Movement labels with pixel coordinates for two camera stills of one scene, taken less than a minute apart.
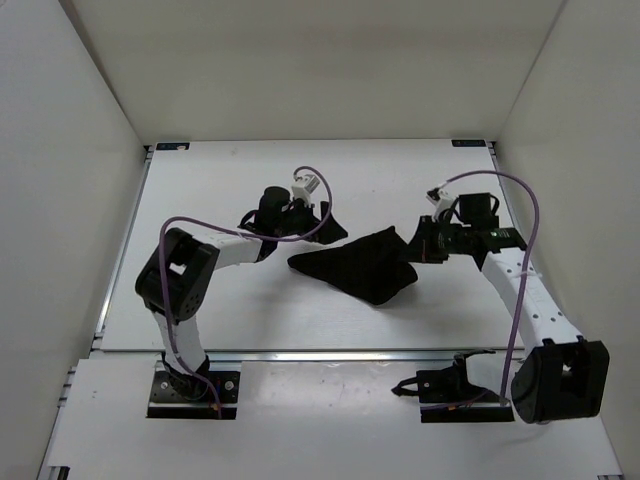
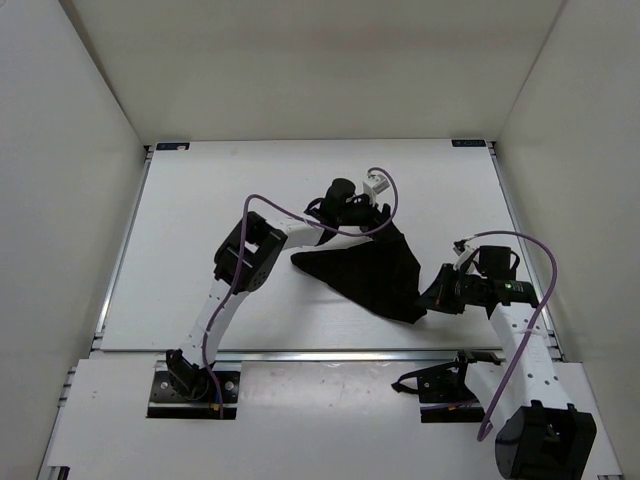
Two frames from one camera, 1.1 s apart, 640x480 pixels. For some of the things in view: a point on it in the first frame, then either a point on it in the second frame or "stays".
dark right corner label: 469,143 stays
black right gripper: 420,249 to 437,297
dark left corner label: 173,146 stays
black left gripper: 331,232 to 374,219
